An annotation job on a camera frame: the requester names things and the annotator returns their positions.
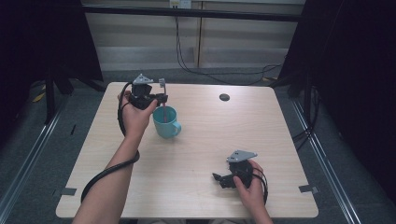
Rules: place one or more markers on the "teal cup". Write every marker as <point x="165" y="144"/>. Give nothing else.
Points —
<point x="165" y="126"/>

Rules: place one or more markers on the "black metal stand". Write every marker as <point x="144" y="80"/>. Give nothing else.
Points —
<point x="49" y="99"/>
<point x="306" y="90"/>

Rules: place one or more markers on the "yellow tape piece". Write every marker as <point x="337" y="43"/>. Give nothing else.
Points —
<point x="39" y="97"/>

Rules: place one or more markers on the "grey tape piece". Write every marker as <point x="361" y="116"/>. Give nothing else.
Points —
<point x="308" y="188"/>
<point x="68" y="191"/>

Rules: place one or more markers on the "black horizontal metal bar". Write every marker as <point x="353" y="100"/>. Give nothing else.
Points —
<point x="193" y="13"/>

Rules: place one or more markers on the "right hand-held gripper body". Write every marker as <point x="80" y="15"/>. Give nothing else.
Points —
<point x="241" y="169"/>

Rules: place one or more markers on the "person's left hand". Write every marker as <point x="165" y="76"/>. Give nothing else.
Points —
<point x="135" y="119"/>

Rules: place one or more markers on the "black curtain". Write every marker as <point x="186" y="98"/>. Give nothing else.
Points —
<point x="37" y="37"/>
<point x="351" y="77"/>

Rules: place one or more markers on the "white wall socket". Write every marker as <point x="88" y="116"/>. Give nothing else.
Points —
<point x="180" y="3"/>

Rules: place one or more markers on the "person's right hand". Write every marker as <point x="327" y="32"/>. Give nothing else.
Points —
<point x="252" y="193"/>

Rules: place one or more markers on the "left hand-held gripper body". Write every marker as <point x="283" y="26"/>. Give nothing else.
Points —
<point x="141" y="93"/>

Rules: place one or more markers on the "dark round table grommet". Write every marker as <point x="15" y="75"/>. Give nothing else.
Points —
<point x="224" y="97"/>

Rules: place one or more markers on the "pink and grey toothbrush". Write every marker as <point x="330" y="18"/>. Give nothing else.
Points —
<point x="164" y="112"/>

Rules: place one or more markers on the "metal floor rail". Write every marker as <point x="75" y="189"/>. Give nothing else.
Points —
<point x="28" y="161"/>
<point x="327" y="168"/>

